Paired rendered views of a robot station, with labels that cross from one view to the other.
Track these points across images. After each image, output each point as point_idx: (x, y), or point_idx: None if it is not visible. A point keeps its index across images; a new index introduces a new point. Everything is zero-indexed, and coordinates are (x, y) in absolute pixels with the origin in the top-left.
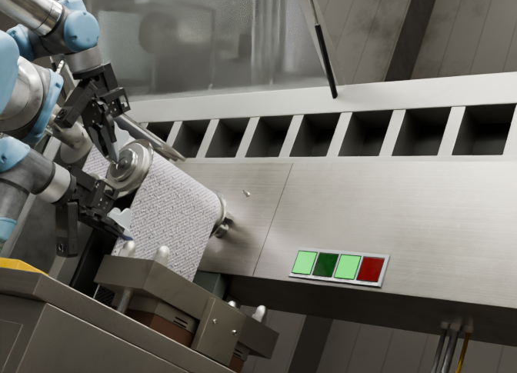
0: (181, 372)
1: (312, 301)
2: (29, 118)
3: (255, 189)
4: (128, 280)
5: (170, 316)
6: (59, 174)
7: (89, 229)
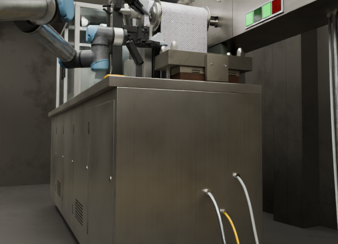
0: (199, 92)
1: (266, 35)
2: (53, 10)
3: None
4: (163, 63)
5: (188, 70)
6: (116, 31)
7: (150, 49)
